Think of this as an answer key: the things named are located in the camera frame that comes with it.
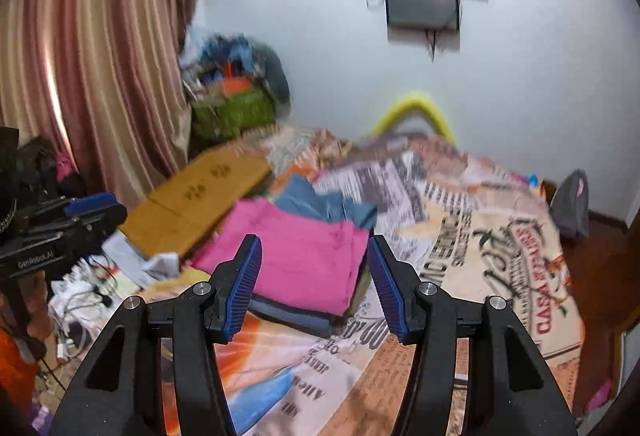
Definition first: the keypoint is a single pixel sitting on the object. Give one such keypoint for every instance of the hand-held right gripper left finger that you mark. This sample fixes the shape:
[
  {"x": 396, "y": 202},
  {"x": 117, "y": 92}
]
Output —
[{"x": 242, "y": 291}]

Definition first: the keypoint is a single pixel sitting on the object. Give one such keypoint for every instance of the blue jeans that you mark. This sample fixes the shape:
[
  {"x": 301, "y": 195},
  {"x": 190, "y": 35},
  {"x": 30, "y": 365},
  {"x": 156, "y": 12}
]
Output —
[{"x": 325, "y": 201}]

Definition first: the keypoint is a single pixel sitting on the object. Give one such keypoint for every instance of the small black monitor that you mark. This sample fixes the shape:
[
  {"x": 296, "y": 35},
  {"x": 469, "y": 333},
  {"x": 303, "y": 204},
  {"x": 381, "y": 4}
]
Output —
[{"x": 422, "y": 3}]

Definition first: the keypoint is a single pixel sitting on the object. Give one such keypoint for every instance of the pink pants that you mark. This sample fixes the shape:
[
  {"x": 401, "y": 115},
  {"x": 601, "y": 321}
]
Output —
[{"x": 300, "y": 256}]

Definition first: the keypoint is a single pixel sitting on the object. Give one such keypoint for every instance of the grey bag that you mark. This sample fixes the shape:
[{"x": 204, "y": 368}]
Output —
[{"x": 570, "y": 206}]

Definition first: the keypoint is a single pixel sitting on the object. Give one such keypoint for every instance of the printed blanket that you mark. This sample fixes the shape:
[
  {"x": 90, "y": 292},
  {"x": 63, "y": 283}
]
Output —
[{"x": 475, "y": 241}]

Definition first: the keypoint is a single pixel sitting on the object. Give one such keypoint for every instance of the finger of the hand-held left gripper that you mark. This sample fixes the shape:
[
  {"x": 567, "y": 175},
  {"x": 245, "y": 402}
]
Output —
[{"x": 92, "y": 203}]

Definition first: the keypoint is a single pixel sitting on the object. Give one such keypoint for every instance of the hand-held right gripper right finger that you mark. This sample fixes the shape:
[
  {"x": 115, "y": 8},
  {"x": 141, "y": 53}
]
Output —
[{"x": 392, "y": 291}]

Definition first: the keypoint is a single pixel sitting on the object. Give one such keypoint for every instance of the yellow foam tube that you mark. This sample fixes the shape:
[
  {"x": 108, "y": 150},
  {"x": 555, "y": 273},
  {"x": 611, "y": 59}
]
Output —
[{"x": 415, "y": 103}]

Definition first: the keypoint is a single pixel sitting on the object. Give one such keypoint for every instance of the white paper sheets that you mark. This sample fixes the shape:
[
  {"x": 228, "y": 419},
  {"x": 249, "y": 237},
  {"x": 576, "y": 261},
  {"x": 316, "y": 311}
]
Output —
[{"x": 145, "y": 261}]

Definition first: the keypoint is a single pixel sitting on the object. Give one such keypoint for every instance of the striped curtain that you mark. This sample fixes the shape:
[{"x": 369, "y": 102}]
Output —
[{"x": 90, "y": 66}]

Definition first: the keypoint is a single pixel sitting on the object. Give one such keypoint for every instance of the pile of clutter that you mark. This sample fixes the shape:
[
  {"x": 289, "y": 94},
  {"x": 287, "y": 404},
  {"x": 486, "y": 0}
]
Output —
[{"x": 235, "y": 61}]

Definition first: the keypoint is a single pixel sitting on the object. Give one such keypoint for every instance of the small blue item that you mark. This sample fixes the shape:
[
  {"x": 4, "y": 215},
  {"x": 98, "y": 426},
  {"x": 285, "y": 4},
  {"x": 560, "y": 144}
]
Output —
[{"x": 532, "y": 178}]

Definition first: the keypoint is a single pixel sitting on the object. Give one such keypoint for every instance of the folded dark blue pants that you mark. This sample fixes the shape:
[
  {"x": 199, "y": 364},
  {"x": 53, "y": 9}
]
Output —
[{"x": 295, "y": 318}]

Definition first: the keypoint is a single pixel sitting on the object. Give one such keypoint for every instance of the wooden lap tray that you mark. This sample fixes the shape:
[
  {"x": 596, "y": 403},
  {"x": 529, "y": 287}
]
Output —
[{"x": 200, "y": 191}]

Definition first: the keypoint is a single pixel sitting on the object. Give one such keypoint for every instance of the orange cloth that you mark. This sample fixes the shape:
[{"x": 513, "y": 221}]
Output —
[{"x": 17, "y": 366}]

